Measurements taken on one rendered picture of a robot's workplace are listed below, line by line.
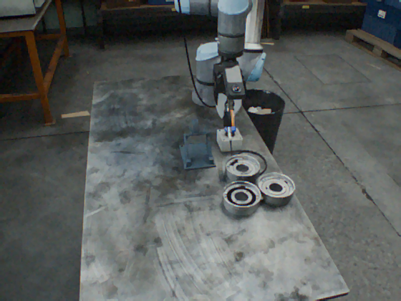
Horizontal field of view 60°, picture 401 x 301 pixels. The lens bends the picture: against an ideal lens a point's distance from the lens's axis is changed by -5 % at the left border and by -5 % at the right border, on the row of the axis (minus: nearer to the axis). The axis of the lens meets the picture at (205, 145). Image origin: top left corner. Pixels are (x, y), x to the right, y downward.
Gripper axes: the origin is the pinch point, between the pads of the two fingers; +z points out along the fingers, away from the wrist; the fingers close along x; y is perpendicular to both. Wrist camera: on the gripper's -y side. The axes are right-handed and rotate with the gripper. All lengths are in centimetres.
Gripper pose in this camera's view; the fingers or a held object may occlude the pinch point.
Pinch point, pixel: (228, 115)
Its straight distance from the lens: 109.3
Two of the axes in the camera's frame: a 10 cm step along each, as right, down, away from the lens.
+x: -9.8, 0.9, -1.7
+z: -0.2, 8.1, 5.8
